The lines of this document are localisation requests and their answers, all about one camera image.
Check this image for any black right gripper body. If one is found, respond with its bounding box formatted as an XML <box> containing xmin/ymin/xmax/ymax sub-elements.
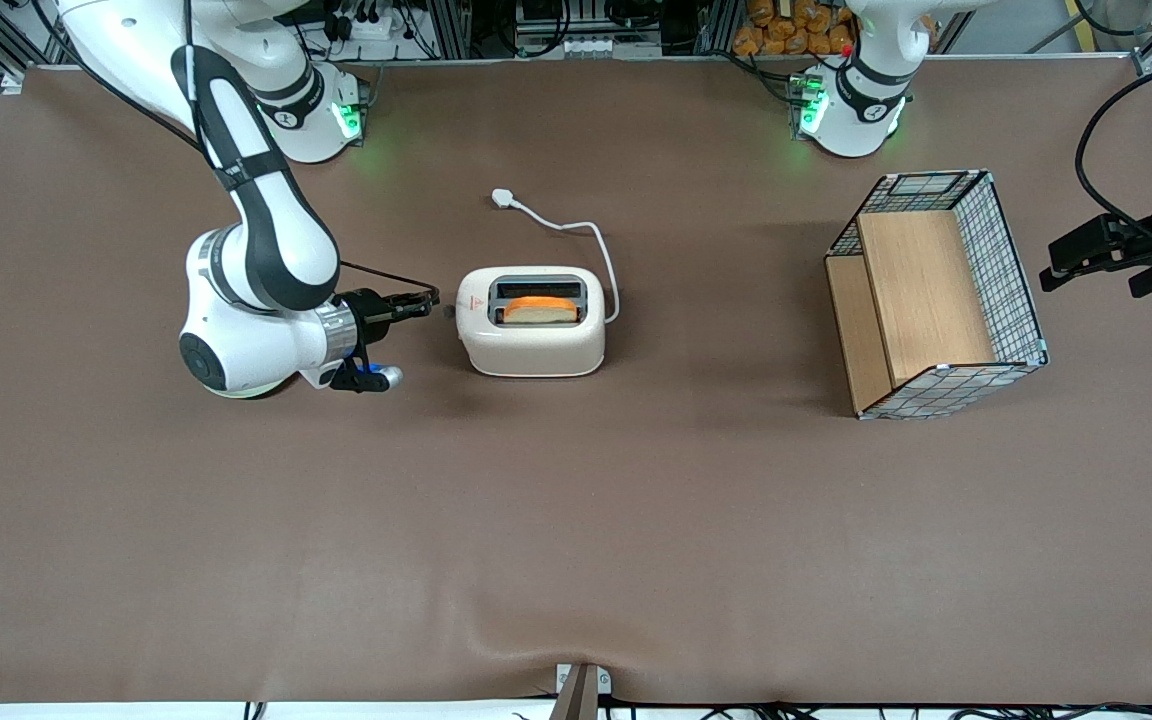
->
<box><xmin>348</xmin><ymin>288</ymin><xmax>409</xmax><ymax>351</ymax></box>

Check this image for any bread slice in toaster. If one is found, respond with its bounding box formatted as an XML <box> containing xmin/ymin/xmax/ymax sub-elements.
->
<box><xmin>503</xmin><ymin>295</ymin><xmax>580</xmax><ymax>325</ymax></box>

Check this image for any cream white toaster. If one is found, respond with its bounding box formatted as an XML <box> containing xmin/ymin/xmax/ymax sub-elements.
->
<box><xmin>455</xmin><ymin>266</ymin><xmax>607</xmax><ymax>378</ymax></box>

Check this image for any light wooden shelf insert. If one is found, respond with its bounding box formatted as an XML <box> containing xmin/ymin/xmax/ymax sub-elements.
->
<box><xmin>826</xmin><ymin>208</ymin><xmax>999</xmax><ymax>416</ymax></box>

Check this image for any white power strip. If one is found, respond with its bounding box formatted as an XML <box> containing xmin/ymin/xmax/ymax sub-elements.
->
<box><xmin>331</xmin><ymin>8</ymin><xmax>407</xmax><ymax>43</ymax></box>

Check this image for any white terminal strip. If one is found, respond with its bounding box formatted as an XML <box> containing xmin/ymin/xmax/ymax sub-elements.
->
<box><xmin>558</xmin><ymin>36</ymin><xmax>665</xmax><ymax>59</ymax></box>

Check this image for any pile of orange buns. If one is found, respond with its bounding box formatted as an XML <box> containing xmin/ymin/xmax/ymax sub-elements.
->
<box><xmin>733</xmin><ymin>0</ymin><xmax>857</xmax><ymax>58</ymax></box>

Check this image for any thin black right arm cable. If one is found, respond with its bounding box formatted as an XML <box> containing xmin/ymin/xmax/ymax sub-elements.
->
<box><xmin>336</xmin><ymin>258</ymin><xmax>442</xmax><ymax>301</ymax></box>

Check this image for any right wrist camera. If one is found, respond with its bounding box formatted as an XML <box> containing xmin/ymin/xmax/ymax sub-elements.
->
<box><xmin>329</xmin><ymin>345</ymin><xmax>405</xmax><ymax>394</ymax></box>

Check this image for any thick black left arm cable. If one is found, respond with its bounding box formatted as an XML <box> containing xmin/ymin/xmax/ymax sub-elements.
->
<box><xmin>1075</xmin><ymin>55</ymin><xmax>1152</xmax><ymax>259</ymax></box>

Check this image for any black wire grid basket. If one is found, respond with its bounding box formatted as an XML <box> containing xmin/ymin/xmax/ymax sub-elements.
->
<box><xmin>824</xmin><ymin>169</ymin><xmax>1050</xmax><ymax>421</ymax></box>

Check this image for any white power cable with plug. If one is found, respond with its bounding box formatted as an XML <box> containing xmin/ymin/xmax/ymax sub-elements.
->
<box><xmin>491</xmin><ymin>188</ymin><xmax>622</xmax><ymax>324</ymax></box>

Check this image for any grey metal table bracket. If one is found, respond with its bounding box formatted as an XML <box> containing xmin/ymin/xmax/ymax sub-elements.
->
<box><xmin>554</xmin><ymin>662</ymin><xmax>613</xmax><ymax>720</ymax></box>

